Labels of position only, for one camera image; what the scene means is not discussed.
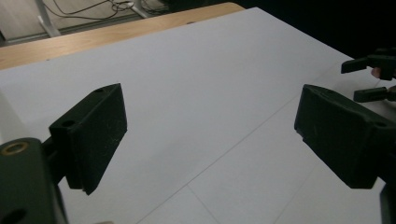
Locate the white board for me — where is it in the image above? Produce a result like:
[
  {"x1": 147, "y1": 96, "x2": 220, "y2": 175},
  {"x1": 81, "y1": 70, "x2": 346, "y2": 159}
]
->
[{"x1": 0, "y1": 7, "x2": 396, "y2": 224}]

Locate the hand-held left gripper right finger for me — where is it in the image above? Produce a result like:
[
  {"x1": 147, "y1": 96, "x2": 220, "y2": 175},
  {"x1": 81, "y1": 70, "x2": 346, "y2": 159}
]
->
[{"x1": 293, "y1": 83, "x2": 396, "y2": 189}]

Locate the wooden table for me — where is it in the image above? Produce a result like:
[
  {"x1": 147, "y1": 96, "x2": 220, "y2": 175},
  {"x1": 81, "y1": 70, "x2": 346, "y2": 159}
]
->
[{"x1": 0, "y1": 2, "x2": 246, "y2": 71}]

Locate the tangle of black floor cables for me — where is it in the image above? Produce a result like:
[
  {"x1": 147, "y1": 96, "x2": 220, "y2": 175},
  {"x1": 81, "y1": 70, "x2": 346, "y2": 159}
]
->
[{"x1": 41, "y1": 0, "x2": 166, "y2": 21}]

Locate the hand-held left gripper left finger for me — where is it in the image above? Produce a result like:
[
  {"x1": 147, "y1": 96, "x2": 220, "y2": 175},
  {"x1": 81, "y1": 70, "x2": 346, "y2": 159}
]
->
[{"x1": 49, "y1": 82, "x2": 128, "y2": 196}]

